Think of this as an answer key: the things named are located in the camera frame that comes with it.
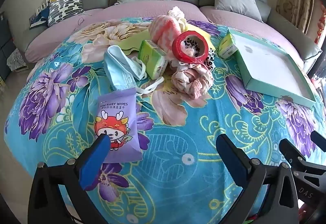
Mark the pink sofa cover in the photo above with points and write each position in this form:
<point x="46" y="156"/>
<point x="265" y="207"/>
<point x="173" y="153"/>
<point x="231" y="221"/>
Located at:
<point x="122" y="9"/>

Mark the pink white striped fuzzy sock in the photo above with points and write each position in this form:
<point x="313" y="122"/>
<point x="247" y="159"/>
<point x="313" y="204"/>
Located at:
<point x="165" y="32"/>

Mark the patterned paper box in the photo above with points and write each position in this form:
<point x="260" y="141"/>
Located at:
<point x="16" y="59"/>

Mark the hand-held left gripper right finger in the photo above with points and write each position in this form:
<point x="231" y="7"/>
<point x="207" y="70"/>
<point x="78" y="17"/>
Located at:
<point x="229" y="155"/>

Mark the stack of books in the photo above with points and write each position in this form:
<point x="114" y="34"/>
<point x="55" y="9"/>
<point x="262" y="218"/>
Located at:
<point x="40" y="15"/>

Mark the dark blue storage boxes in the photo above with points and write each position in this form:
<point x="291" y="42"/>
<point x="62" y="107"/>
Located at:
<point x="6" y="45"/>

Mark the pink floral cloth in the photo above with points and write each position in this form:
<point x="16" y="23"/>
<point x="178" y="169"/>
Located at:
<point x="191" y="81"/>

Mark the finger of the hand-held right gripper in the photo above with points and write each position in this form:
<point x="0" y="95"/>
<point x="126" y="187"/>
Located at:
<point x="293" y="152"/>
<point x="319" y="141"/>

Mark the light green cloth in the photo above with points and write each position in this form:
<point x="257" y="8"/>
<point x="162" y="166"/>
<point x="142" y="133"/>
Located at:
<point x="132" y="41"/>

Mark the blue face mask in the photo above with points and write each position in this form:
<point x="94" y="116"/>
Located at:
<point x="119" y="66"/>

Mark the red hanging decoration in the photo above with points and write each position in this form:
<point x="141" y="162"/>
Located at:
<point x="321" y="25"/>

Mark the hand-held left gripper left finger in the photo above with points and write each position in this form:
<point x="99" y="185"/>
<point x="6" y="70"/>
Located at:
<point x="94" y="157"/>

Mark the green tissue pack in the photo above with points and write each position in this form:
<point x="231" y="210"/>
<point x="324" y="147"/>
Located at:
<point x="152" y="58"/>
<point x="228" y="45"/>

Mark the floral blue blanket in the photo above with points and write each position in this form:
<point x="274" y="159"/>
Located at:
<point x="178" y="137"/>

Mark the cream fluffy sock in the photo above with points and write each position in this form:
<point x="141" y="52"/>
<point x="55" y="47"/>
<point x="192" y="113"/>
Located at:
<point x="177" y="16"/>

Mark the black white patterned pillow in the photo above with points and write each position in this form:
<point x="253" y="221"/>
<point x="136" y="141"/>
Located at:
<point x="66" y="7"/>

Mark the purple baby wipes pack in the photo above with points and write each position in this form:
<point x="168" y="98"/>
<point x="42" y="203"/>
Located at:
<point x="117" y="111"/>

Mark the red tape roll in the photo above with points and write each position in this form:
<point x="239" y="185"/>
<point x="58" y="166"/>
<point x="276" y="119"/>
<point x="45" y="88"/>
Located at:
<point x="178" y="53"/>

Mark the teal shallow box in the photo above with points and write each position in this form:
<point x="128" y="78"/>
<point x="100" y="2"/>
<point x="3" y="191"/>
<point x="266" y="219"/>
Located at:
<point x="270" y="66"/>

